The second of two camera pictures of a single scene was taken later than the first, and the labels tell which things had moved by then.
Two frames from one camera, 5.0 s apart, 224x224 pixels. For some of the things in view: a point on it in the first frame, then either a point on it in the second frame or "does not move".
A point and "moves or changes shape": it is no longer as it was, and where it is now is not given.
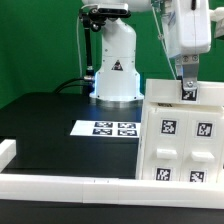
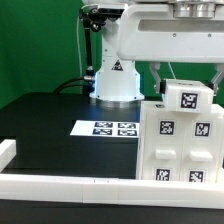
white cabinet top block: x=172 y=91 moves or changes shape
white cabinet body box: x=181 y=142 does not move
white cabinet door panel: x=202 y=146 does not move
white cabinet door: x=165 y=144 does not move
